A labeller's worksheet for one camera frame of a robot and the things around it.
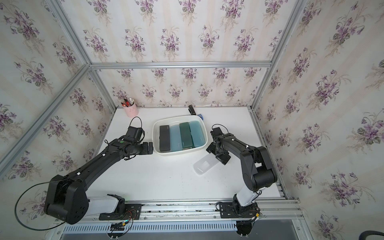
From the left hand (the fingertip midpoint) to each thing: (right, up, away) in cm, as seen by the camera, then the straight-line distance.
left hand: (147, 149), depth 86 cm
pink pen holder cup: (-18, +24, +22) cm, 38 cm away
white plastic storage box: (+15, +17, +18) cm, 29 cm away
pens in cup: (-21, +30, +20) cm, 42 cm away
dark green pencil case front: (+22, +7, +13) cm, 26 cm away
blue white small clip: (+33, +20, +26) cm, 46 cm away
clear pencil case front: (+34, -9, +3) cm, 36 cm away
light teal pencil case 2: (+30, +8, +15) cm, 34 cm away
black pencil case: (+8, +5, +13) cm, 16 cm away
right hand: (+41, -5, +6) cm, 42 cm away
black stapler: (+26, +25, +29) cm, 46 cm away
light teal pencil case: (+15, +2, +12) cm, 20 cm away
